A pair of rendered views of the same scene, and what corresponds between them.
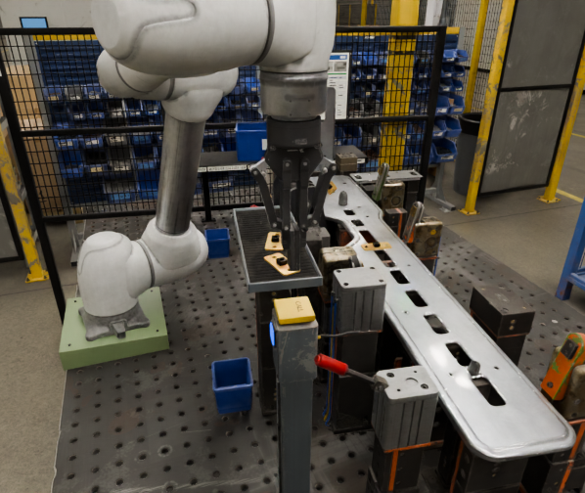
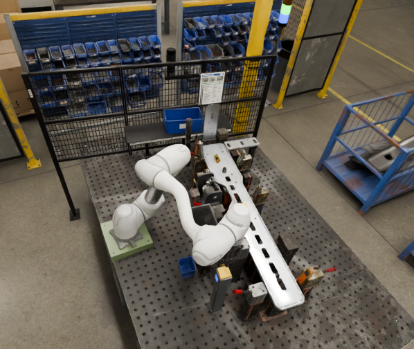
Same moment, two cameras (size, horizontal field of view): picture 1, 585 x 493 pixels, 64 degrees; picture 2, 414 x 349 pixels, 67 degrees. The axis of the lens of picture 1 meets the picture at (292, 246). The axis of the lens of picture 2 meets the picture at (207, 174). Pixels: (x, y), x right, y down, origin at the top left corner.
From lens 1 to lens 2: 110 cm
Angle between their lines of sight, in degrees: 21
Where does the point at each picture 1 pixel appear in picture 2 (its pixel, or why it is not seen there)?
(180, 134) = not seen: hidden behind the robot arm
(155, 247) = (145, 209)
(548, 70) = (331, 25)
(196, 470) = (180, 302)
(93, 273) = (122, 226)
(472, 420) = (276, 296)
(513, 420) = (287, 296)
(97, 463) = (143, 304)
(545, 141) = (324, 64)
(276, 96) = not seen: hidden behind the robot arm
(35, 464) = (79, 279)
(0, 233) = (9, 144)
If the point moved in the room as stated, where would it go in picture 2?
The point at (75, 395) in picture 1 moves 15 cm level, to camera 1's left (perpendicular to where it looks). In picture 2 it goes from (122, 274) to (98, 276)
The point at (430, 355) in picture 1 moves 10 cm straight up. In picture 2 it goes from (264, 269) to (268, 261)
